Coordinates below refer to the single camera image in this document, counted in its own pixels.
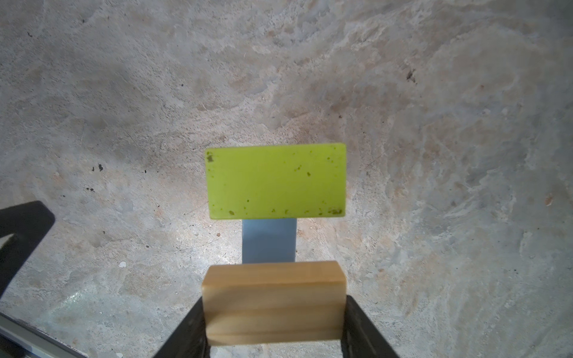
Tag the natural tan wood block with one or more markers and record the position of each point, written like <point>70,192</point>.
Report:
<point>251,304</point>

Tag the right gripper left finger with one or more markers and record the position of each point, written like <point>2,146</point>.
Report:
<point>189,339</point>

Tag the lime green wood block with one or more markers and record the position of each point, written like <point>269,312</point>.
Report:
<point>277,182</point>

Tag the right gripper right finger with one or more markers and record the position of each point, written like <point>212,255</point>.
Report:
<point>361,338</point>

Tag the aluminium mounting rail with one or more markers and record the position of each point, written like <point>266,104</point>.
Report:
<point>34,342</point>

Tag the light blue wood block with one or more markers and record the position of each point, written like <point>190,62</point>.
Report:
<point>269,241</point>

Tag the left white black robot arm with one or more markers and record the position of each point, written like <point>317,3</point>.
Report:
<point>26,225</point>

